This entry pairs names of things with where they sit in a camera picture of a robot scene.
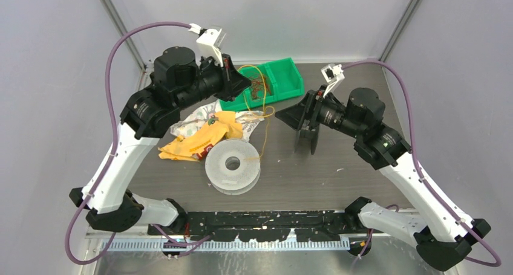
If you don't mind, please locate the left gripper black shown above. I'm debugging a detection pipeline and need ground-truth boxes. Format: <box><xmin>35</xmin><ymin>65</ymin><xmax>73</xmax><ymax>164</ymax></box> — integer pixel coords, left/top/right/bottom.
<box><xmin>175</xmin><ymin>51</ymin><xmax>252</xmax><ymax>112</ymax></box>

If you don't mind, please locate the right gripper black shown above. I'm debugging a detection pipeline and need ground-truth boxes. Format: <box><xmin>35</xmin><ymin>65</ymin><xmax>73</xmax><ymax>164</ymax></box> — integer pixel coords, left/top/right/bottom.
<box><xmin>275</xmin><ymin>84</ymin><xmax>364</xmax><ymax>138</ymax></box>

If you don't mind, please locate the dark grey cable spool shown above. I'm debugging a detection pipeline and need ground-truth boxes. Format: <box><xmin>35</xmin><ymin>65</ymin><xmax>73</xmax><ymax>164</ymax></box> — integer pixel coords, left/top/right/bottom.
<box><xmin>294</xmin><ymin>120</ymin><xmax>320</xmax><ymax>155</ymax></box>

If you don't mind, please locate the yellow wire bundle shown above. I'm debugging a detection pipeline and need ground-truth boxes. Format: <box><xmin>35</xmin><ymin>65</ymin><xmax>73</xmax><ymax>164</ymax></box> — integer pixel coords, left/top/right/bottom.
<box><xmin>238</xmin><ymin>64</ymin><xmax>276</xmax><ymax>163</ymax></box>

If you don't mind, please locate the white plastic cable spool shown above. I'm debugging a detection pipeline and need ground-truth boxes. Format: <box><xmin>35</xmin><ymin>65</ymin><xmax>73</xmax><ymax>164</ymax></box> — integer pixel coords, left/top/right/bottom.
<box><xmin>204</xmin><ymin>139</ymin><xmax>261</xmax><ymax>195</ymax></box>

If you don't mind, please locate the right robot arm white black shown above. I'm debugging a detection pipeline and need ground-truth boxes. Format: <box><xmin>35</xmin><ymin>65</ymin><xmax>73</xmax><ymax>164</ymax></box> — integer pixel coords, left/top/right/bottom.
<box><xmin>275</xmin><ymin>88</ymin><xmax>491</xmax><ymax>271</ymax></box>

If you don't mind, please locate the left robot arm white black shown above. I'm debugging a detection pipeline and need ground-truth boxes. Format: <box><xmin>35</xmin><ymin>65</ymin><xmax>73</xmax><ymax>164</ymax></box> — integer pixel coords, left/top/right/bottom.
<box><xmin>70</xmin><ymin>47</ymin><xmax>250</xmax><ymax>235</ymax></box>

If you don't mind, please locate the floral patterned cloth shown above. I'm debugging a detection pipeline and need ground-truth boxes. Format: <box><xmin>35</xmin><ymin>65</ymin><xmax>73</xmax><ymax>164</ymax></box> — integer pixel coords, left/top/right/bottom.
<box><xmin>170</xmin><ymin>101</ymin><xmax>264</xmax><ymax>141</ymax></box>

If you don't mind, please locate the green three-compartment bin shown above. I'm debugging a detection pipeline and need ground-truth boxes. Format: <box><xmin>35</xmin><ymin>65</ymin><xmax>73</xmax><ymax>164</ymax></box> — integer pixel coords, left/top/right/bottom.
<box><xmin>220</xmin><ymin>57</ymin><xmax>304</xmax><ymax>111</ymax></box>

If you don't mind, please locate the yellow snack bag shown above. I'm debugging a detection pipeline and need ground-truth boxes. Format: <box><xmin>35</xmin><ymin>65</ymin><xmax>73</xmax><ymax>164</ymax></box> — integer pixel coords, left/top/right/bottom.
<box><xmin>158</xmin><ymin>123</ymin><xmax>230</xmax><ymax>161</ymax></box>

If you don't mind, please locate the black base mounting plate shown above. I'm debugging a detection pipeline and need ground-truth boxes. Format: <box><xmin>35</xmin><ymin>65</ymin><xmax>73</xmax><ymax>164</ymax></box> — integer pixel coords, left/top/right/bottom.
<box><xmin>162</xmin><ymin>210</ymin><xmax>369</xmax><ymax>242</ymax></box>

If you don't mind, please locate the red wire bundle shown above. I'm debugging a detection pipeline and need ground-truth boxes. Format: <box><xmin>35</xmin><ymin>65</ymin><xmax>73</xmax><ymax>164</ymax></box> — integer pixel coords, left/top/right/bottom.
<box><xmin>248</xmin><ymin>74</ymin><xmax>275</xmax><ymax>102</ymax></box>

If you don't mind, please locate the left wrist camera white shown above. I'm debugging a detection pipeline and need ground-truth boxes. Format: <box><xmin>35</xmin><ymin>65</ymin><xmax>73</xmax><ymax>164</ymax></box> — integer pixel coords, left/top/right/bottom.
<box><xmin>188</xmin><ymin>23</ymin><xmax>226</xmax><ymax>67</ymax></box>

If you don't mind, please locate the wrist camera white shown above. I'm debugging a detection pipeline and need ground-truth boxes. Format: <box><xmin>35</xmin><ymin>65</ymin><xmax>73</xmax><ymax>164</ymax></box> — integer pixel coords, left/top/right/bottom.
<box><xmin>321</xmin><ymin>63</ymin><xmax>345</xmax><ymax>98</ymax></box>
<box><xmin>188</xmin><ymin>23</ymin><xmax>226</xmax><ymax>67</ymax></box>

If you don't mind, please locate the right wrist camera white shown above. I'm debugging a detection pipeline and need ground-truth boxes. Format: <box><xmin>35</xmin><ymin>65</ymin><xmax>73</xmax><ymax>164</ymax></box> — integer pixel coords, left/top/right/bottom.
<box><xmin>321</xmin><ymin>63</ymin><xmax>345</xmax><ymax>98</ymax></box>

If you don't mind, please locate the white slotted cable duct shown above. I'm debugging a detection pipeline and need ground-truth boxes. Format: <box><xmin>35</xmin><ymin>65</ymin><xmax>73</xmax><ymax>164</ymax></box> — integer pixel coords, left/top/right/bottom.
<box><xmin>108</xmin><ymin>238</ymin><xmax>350</xmax><ymax>252</ymax></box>

